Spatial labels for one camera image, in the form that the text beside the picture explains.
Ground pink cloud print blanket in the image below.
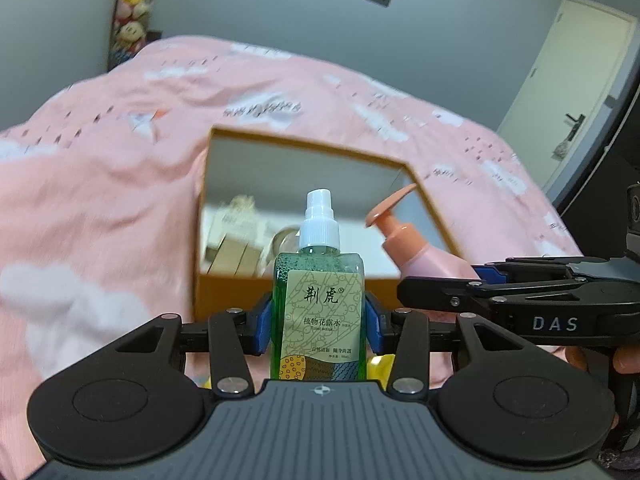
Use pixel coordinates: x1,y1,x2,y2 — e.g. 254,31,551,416
0,35,588,461

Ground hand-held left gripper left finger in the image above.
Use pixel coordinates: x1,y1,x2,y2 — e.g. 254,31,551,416
100,292,274,401

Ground orange cardboard box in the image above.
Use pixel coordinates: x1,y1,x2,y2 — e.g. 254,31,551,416
192,126,473,323

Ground white paper packet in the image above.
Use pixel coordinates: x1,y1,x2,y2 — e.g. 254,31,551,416
204,194,262,252

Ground pink pump bottle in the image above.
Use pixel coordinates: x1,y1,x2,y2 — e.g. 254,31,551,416
365,183,483,281

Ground yellow plastic bottle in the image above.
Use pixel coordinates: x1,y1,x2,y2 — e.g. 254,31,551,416
365,354,399,392

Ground white door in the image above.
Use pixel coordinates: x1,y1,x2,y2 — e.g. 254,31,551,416
496,0,639,207

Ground hanging strip of plush toys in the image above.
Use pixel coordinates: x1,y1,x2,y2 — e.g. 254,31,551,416
107,0,164,69

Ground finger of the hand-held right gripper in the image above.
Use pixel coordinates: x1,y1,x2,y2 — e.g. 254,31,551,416
396,275,593,312
472,256,618,283

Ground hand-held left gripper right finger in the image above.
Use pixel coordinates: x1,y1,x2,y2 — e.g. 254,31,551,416
365,292,542,397

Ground small brown cardboard box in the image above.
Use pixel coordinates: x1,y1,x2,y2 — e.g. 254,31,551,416
206,235,267,277

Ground green spray bottle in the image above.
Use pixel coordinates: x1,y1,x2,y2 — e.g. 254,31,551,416
270,188,368,383

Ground person's right hand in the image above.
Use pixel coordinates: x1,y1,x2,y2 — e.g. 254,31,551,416
565,345,640,377

